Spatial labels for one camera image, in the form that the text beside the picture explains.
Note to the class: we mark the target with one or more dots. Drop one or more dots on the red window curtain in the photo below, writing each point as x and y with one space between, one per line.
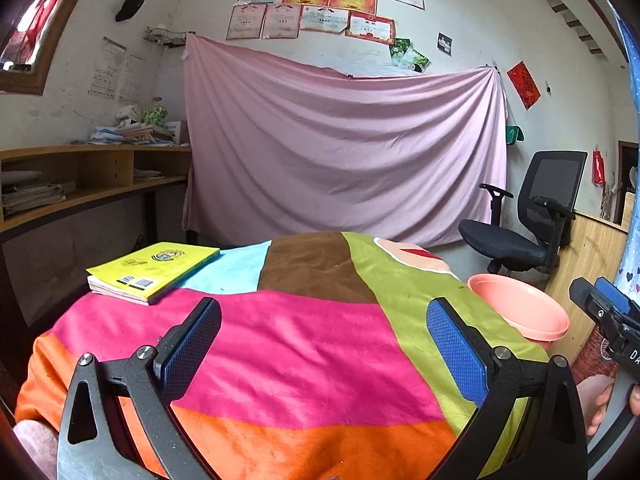
47 0

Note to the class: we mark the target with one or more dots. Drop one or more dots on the yellow book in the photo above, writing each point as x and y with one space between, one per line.
155 265

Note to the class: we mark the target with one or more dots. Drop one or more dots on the green flower photo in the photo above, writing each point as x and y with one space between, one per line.
399 50
416 61

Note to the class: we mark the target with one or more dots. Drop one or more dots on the red hanging packet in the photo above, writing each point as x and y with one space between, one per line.
599 166

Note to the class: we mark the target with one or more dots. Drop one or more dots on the green hanging pouch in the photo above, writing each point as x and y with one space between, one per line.
515 134

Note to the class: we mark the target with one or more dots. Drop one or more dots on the white cardboard box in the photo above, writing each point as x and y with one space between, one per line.
177 131

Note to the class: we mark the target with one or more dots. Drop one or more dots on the black cap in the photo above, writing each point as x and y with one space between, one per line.
130 6

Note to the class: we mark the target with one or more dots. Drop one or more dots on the arched wooden window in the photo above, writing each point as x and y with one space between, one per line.
35 77

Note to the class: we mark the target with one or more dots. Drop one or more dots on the small dark photo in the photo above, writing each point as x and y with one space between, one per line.
445 43

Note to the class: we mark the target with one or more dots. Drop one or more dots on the pink plastic basin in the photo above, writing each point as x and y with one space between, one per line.
520 305

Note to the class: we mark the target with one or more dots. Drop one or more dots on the black office chair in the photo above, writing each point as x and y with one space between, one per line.
505 245

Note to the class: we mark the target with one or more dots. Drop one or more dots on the narrow white wall chart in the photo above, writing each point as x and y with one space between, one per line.
131 79

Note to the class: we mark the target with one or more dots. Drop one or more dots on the wide white wall chart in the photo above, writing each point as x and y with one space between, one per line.
106 67

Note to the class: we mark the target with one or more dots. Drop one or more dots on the small stack of booklets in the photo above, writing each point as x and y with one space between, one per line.
148 174

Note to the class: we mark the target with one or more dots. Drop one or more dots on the pile of papers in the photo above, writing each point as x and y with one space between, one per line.
135 135

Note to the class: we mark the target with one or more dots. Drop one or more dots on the pink fleece garment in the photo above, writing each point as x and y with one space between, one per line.
37 450

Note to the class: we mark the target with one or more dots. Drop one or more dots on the green artificial plant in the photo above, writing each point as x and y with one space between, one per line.
155 116

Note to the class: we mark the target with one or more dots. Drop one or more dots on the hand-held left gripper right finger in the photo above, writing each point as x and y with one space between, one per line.
457 351

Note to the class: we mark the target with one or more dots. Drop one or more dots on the multicolour patchwork blanket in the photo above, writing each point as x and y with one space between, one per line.
300 350

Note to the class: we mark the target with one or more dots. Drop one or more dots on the person's right hand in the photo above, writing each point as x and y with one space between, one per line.
595 402

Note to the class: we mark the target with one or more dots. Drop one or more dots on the group of wall certificates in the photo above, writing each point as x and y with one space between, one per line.
325 5

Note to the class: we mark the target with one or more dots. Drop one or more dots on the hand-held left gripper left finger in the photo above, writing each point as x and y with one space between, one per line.
192 346

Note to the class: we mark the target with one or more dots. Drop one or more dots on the red paper wall poster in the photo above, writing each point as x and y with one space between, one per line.
523 85

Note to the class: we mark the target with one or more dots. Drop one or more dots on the wooden shelf desk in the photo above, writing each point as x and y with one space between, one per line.
100 172

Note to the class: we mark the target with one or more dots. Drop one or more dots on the large stack of newspapers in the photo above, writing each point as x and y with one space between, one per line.
32 195

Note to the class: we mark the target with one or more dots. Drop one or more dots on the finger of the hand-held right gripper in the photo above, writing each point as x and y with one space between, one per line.
590 302
615 294

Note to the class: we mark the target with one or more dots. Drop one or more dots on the pink hanging bedsheet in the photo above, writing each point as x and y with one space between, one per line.
345 150

